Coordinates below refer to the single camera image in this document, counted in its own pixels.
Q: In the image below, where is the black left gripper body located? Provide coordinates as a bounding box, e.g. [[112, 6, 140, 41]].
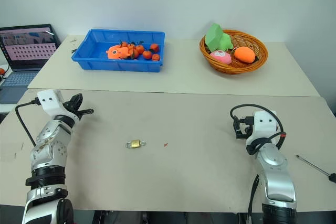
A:
[[62, 97, 81, 120]]

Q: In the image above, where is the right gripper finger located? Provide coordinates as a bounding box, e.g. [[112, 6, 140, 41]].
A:
[[232, 117, 247, 128], [234, 126, 249, 140]]

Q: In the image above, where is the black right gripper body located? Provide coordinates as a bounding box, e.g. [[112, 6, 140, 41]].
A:
[[243, 115, 255, 137]]

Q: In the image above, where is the blue plastic bin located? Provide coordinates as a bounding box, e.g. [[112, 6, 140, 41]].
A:
[[71, 28, 166, 73]]

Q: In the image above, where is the pink plush toy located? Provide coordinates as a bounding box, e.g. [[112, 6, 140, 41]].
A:
[[209, 49, 233, 65]]

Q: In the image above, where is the orange mango plush toy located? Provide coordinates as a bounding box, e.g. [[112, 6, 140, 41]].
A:
[[233, 46, 256, 64]]

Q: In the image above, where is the open grey laptop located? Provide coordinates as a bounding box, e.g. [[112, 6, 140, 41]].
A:
[[0, 24, 62, 104]]

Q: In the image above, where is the orange wicker basket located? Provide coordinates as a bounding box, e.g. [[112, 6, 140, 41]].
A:
[[198, 29, 269, 76]]

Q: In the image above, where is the light green plush toy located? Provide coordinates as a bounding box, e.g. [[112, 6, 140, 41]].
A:
[[216, 33, 234, 51]]

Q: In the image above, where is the dark green foam toy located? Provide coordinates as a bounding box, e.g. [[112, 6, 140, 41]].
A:
[[205, 23, 224, 52]]

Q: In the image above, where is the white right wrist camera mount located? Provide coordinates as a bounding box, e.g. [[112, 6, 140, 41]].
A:
[[245, 110, 279, 146]]

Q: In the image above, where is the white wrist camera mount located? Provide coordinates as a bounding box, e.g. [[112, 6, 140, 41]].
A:
[[36, 89, 77, 120], [245, 110, 279, 146]]

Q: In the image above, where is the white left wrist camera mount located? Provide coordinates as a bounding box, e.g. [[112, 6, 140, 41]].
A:
[[36, 89, 77, 120]]

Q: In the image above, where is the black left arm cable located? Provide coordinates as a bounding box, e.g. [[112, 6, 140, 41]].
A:
[[15, 99, 40, 147]]

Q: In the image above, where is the black cable beside right arm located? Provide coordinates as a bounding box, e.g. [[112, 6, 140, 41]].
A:
[[246, 173, 260, 224]]

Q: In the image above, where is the black handled screwdriver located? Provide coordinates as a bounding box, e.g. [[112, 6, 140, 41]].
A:
[[295, 154, 336, 183]]

